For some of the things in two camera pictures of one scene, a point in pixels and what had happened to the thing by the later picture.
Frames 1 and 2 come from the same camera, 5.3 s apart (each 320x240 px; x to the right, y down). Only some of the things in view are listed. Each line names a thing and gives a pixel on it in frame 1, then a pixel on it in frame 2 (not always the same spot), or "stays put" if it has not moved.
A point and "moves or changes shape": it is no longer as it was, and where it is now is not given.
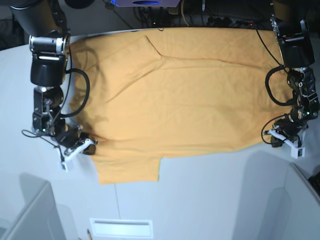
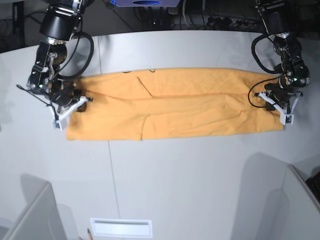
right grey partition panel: (300, 216) stays put
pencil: (89, 235) stays put
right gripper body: (291, 126) → (279, 93)
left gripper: (69, 137) → (63, 97)
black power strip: (226, 21) stays put
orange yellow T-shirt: (159, 92) moves or changes shape
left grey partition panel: (40, 220) stays put
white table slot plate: (121, 228) stays put
